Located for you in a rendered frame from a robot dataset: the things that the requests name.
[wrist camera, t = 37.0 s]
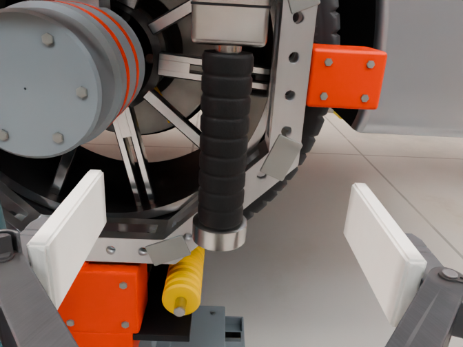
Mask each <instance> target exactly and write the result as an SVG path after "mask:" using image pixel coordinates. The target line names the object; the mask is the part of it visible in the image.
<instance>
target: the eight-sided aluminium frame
mask: <svg viewBox="0 0 463 347"><path fill-rule="evenodd" d="M319 4H320V0H277V3H276V18H275V27H274V42H273V50H272V59H271V74H270V82H269V98H268V106H267V122H266V130H265V139H264V140H263V141H262V142H261V143H259V144H258V145H257V146H255V147H254V148H253V149H252V150H251V151H250V152H249V153H248V154H247V166H246V169H245V173H246V176H245V186H244V188H243V189H244V190H245V194H244V202H243V209H245V208H246V207H247V206H249V205H250V204H251V203H252V202H253V201H255V200H256V199H257V198H259V197H260V196H261V195H263V194H264V192H266V191H267V190H268V189H270V188H271V187H272V186H274V185H275V184H276V183H277V182H278V181H283V180H284V178H285V176H286V175H287V174H288V173H289V172H291V171H292V170H293V169H295V168H296V167H297V166H298V163H299V157H300V150H301V148H302V143H301V140H302V129H303V123H304V117H305V106H306V100H307V89H308V83H309V72H310V66H311V55H312V49H313V38H314V32H315V26H316V15H317V9H318V5H319ZM295 13H296V16H297V17H296V20H295V21H294V20H293V15H294V14H295ZM291 53H293V54H292V56H291V57H290V58H289V55H290V54H291ZM0 200H1V206H2V209H3V215H4V219H5V222H6V228H7V229H14V230H17V231H18V232H19V233H21V232H22V231H23V230H24V229H25V228H26V227H27V226H28V225H29V223H30V222H32V221H34V220H36V219H37V218H40V217H47V218H49V217H50V216H51V215H43V214H41V213H39V212H38V211H36V210H35V209H34V208H32V207H31V206H30V205H29V204H28V203H27V202H26V201H24V200H23V199H22V198H20V197H19V196H18V195H17V194H16V193H15V192H13V191H12V190H11V189H10V188H8V187H7V186H6V185H5V184H3V183H2V182H1V181H0ZM198 203H199V201H198V195H197V196H196V197H195V198H194V199H193V200H192V201H191V202H189V203H188V204H187V205H186V206H184V207H183V208H182V209H181V210H180V211H179V212H178V213H176V214H175V215H174V216H173V217H171V218H170V219H169V220H155V219H138V218H106V220H107V222H106V224H105V226H104V227H103V230H102V232H101V233H100V235H99V237H98V238H97V240H96V242H95V243H94V246H93V247H92V249H91V251H90V253H89V255H88V256H87V258H86V260H85V261H91V262H127V263H146V264H154V266H157V265H159V264H176V263H177V262H179V261H180V260H182V259H183V258H184V257H186V256H188V255H191V251H193V250H194V249H195V248H196V247H197V246H198V245H197V244H196V243H195V242H194V241H193V239H192V221H193V217H194V216H195V215H196V214H197V213H198ZM147 232H149V233H147ZM112 246H113V247H114V248H113V247H112ZM143 248H146V249H143Z"/></svg>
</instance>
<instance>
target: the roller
mask: <svg viewBox="0 0 463 347"><path fill-rule="evenodd" d="M204 256H205V249H204V248H202V247H200V246H198V247H196V248H195V249H194V250H193V251H191V255H188V256H186V257H184V258H183V259H182V260H180V261H179V262H177V263H176V264H169V268H168V271H167V277H166V280H165V286H164V290H163V296H162V303H163V305H164V307H165V308H166V309H167V310H168V311H169V312H171V313H173V314H175V316H177V317H182V316H184V315H189V314H191V313H193V312H194V311H195V310H196V309H197V308H198V307H199V305H200V296H201V288H202V280H203V265H204Z"/></svg>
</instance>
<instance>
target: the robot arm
mask: <svg viewBox="0 0 463 347"><path fill-rule="evenodd" d="M106 222H107V220H106V208H105V186H104V175H103V172H102V171H101V170H93V169H91V170H89V171H88V172H87V173H86V174H85V176H84V177H83V178H82V179H81V181H80V182H79V183H78V185H77V186H76V187H75V188H74V189H73V190H72V191H71V192H70V194H69V195H68V196H67V198H66V199H65V200H64V201H63V202H62V203H61V204H60V205H59V207H58V208H57V209H56V211H55V212H54V213H53V214H52V215H51V216H50V217H49V218H47V217H40V218H37V219H36V220H34V221H32V222H30V223H29V225H28V226H27V227H26V228H25V229H24V230H23V231H22V232H21V233H19V232H18V231H17V230H14V229H0V340H1V343H2V346H3V347H79V346H78V344H77V343H76V341H75V339H74V338H73V336H72V334H71V332H70V331H69V329H68V327H67V326H66V325H65V322H64V321H63V319H62V318H61V316H60V314H59V312H58V308H59V307H60V305H61V302H62V301H63V299H64V297H65V296H66V294H67V292H68V291H69V289H70V287H71V285H72V283H73V281H74V279H75V278H76V276H77V274H78V272H79V271H80V269H81V267H82V266H83V263H84V261H85V260H86V258H87V256H88V255H89V253H90V251H91V249H92V247H93V246H94V243H95V242H96V240H97V238H98V237H99V235H100V233H101V232H102V230H103V227H104V226H105V224H106ZM344 236H345V237H346V239H347V241H348V243H349V245H350V247H351V249H352V251H353V253H354V255H355V257H356V259H357V261H358V263H359V265H360V266H361V268H362V270H363V272H364V274H365V276H366V278H367V280H368V282H369V284H370V286H371V288H372V290H373V292H374V294H375V296H376V297H377V299H378V301H379V303H380V305H381V307H382V310H383V311H384V314H385V315H386V317H387V319H388V321H389V323H390V324H391V325H392V327H396V328H395V330H394V332H393V334H392V336H391V337H390V339H389V340H388V342H387V344H386V346H385V347H449V342H450V340H451V336H454V337H459V338H462V339H463V274H461V273H460V272H458V271H456V270H454V269H450V268H447V267H444V266H443V265H442V264H441V263H440V261H439V260H438V259H437V258H436V257H435V256H434V254H433V253H431V251H430V249H429V248H427V246H426V244H425V243H423V241H422V240H421V239H420V238H418V237H417V236H415V235H413V234H412V233H404V232H403V231H402V229H401V228H400V227H399V226H398V225H397V223H396V222H395V220H394V219H393V218H392V217H391V216H390V214H389V213H388V212H387V210H386V209H385V208H384V207H383V206H382V204H381V203H380V201H379V200H378V199H377V198H376V197H375V195H374V194H373V192H372V191H371V190H370V188H368V186H367V185H366V184H365V183H356V182H355V184H353V185H352V188H351V195H350V199H349V206H348V210H347V217H346V222H345V226H344Z"/></svg>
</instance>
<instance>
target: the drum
mask: <svg viewBox="0 0 463 347"><path fill-rule="evenodd" d="M144 76H145V58H144V54H143V49H142V47H141V44H140V42H139V40H138V38H137V36H136V34H135V33H134V31H133V29H131V27H130V26H129V25H128V24H127V22H126V21H124V20H123V19H122V18H121V17H120V16H119V15H118V14H116V13H115V12H113V11H111V10H110V9H108V8H99V7H97V6H94V5H92V4H88V3H82V2H76V1H23V2H19V3H15V4H12V5H10V6H8V7H6V8H2V9H0V149H2V150H4V151H6V152H8V153H11V154H14V155H17V156H22V157H26V158H52V157H56V156H60V155H63V154H66V153H68V152H69V151H72V150H73V149H75V148H76V147H78V146H79V145H83V144H85V143H87V142H90V141H91V140H93V139H94V138H96V137H97V136H98V135H100V134H101V133H102V132H104V131H105V130H106V128H108V127H109V126H110V125H111V124H112V123H113V122H114V121H115V120H116V118H117V117H118V116H120V115H121V114H122V113H123V112H124V110H125V109H126V108H127V107H128V106H129V105H130V104H131V103H132V101H133V100H134V99H135V98H136V96H137V95H138V93H139V91H140V89H141V87H142V84H143V80H144Z"/></svg>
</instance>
